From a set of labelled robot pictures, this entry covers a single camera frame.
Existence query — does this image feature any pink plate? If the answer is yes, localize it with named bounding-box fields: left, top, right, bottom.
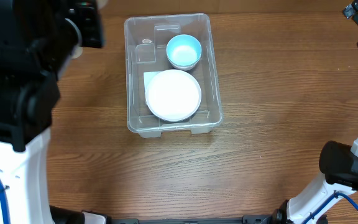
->
left=145, top=69, right=202, bottom=122

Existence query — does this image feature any light blue bowl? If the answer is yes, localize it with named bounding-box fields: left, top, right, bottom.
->
left=166, top=34, right=202, bottom=65

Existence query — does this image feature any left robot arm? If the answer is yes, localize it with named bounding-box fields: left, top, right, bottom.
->
left=0, top=0, right=109, bottom=223

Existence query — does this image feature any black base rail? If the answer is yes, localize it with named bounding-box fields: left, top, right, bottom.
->
left=50, top=205, right=329, bottom=224

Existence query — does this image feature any clear plastic storage bin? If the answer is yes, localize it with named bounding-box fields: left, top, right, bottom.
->
left=124, top=13, right=224, bottom=138

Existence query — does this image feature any beige cup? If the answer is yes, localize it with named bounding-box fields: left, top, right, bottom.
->
left=71, top=47, right=83, bottom=59

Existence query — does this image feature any grey bowl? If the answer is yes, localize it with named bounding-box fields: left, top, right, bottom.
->
left=170, top=61, right=198, bottom=71

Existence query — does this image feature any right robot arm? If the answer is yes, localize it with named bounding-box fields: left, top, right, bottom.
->
left=268, top=138, right=358, bottom=223

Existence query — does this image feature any white label in bin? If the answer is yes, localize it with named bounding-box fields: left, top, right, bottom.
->
left=144, top=71, right=160, bottom=92

